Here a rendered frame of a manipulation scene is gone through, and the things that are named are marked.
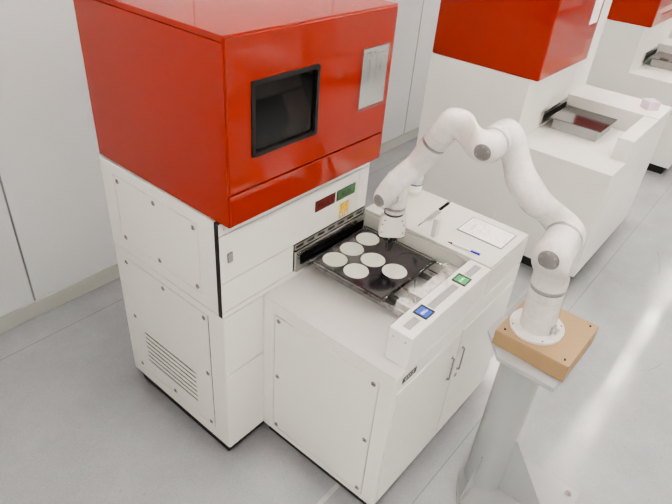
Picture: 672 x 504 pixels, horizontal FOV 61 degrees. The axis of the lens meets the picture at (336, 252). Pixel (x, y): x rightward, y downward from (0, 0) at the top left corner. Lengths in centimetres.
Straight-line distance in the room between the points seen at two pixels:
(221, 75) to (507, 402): 155
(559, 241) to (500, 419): 84
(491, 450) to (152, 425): 152
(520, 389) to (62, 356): 226
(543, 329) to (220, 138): 125
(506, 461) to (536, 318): 77
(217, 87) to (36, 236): 192
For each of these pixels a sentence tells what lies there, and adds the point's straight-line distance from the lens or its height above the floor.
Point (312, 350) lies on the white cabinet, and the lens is 216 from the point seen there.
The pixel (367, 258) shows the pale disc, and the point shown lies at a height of 90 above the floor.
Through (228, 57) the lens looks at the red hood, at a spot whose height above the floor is 176.
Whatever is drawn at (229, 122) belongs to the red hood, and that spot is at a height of 158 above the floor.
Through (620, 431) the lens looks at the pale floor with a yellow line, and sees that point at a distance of 327.
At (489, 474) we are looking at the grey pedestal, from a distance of 266.
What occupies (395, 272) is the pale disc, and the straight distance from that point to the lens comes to 225.
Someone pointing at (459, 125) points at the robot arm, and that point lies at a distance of 188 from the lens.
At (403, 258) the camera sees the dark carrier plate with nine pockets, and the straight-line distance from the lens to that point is 234.
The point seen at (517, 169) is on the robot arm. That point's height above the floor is 146.
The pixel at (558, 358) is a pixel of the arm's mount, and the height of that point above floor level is 89.
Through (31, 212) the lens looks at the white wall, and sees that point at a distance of 331.
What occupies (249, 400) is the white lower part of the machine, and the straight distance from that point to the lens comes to 255.
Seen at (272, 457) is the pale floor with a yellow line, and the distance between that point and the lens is 272.
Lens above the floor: 221
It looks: 34 degrees down
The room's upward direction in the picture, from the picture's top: 5 degrees clockwise
